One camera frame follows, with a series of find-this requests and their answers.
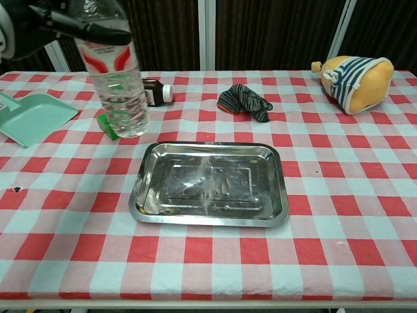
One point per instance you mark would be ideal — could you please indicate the brown bottle white cap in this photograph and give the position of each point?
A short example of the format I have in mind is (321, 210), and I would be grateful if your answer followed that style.
(157, 94)

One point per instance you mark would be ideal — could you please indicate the stainless steel tray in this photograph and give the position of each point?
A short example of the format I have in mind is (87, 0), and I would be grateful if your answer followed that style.
(208, 186)

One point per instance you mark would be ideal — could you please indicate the dark ribbed partition panel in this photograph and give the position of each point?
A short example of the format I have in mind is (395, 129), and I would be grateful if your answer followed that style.
(32, 64)
(169, 32)
(277, 32)
(391, 29)

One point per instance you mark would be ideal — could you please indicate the dark striped work glove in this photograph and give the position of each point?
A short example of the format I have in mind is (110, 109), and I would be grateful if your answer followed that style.
(241, 98)

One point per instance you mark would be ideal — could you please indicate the mint green dustpan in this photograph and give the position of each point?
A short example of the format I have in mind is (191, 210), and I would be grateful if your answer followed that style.
(36, 120)

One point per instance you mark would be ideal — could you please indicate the green toy block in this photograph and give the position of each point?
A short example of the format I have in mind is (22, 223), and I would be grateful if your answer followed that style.
(105, 125)

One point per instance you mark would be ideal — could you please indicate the transparent plastic water bottle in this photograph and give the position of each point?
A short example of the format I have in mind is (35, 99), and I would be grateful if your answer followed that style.
(123, 107)

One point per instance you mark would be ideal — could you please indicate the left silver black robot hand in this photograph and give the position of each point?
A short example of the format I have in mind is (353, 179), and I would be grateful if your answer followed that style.
(19, 29)

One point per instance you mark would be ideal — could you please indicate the red white checkered tablecloth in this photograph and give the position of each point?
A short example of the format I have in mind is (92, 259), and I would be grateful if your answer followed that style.
(325, 195)

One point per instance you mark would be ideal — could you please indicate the white partition frame post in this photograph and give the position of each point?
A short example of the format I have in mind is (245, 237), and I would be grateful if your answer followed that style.
(58, 57)
(342, 29)
(207, 32)

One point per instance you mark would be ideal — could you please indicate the yellow plush toy striped shirt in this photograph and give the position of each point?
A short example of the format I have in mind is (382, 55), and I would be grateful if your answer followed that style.
(365, 88)

